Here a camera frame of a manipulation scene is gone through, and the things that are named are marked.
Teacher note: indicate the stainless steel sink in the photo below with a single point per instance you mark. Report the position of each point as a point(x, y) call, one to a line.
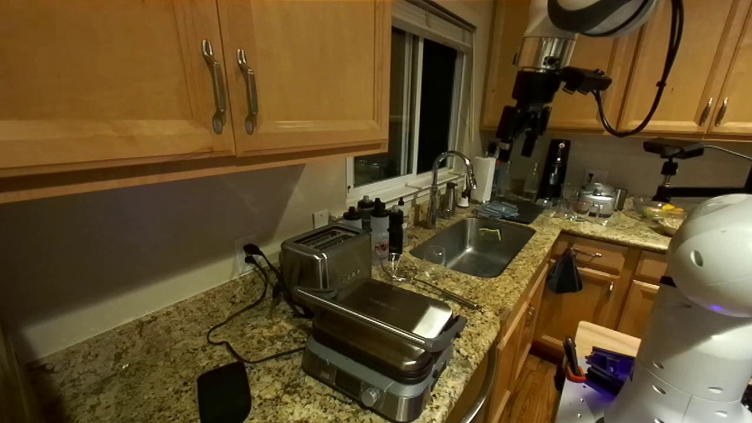
point(473, 247)

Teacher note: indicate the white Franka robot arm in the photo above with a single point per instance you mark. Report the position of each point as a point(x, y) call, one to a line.
point(706, 330)

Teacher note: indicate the black camera on tripod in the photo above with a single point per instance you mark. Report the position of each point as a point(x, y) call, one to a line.
point(672, 150)

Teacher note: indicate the dark bottle black cap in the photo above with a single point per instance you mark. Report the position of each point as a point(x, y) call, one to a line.
point(367, 210)

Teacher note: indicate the black wall plug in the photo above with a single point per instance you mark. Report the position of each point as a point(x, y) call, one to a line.
point(249, 251)

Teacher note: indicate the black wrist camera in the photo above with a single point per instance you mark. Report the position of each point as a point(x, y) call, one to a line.
point(586, 81)

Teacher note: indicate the black tall countertop appliance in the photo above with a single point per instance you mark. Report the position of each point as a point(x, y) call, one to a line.
point(555, 166)

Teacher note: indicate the black hanging towel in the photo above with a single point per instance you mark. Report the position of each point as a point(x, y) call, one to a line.
point(564, 276)

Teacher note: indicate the bowl with fruit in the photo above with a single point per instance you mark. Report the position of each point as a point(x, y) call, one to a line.
point(658, 215)

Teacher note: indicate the wooden base cabinet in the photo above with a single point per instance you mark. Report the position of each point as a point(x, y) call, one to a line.
point(595, 301)

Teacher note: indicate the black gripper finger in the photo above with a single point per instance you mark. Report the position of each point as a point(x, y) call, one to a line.
point(507, 132)
point(533, 130)

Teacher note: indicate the wooden corner wall cabinet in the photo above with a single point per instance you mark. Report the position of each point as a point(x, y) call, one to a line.
point(696, 85)

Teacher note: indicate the wooden cutting board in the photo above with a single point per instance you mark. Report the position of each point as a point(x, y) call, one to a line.
point(607, 339)

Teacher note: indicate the chrome faucet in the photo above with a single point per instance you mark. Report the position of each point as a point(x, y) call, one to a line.
point(434, 189)

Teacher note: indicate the white framed window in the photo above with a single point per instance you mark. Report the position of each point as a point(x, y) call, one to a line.
point(423, 102)

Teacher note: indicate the silver toaster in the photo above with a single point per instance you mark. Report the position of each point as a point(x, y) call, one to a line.
point(320, 260)

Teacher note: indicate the small grey bottle black cap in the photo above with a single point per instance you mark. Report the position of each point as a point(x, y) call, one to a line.
point(402, 210)

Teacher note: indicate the black sports bottle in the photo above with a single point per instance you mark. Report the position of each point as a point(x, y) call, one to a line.
point(396, 233)

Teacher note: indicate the silver black sandwich maker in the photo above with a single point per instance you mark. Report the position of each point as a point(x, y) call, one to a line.
point(377, 343)

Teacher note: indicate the black flat pad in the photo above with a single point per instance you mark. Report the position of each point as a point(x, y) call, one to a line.
point(224, 392)

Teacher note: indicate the clear labelled bottle black cap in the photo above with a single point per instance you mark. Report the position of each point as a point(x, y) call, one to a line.
point(379, 230)

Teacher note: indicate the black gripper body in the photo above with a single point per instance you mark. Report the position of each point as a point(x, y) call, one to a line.
point(535, 86)

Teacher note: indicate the black box purple light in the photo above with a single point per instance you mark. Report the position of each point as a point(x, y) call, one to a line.
point(612, 366)

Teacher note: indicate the silver kettle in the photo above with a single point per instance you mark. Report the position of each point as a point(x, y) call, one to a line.
point(600, 200)

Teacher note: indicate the dark dish mat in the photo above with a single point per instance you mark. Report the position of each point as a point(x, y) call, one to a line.
point(512, 212)

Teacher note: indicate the white paper roll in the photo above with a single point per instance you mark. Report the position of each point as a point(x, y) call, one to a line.
point(484, 179)

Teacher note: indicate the white wall outlet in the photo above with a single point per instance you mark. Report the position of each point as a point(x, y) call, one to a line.
point(320, 219)

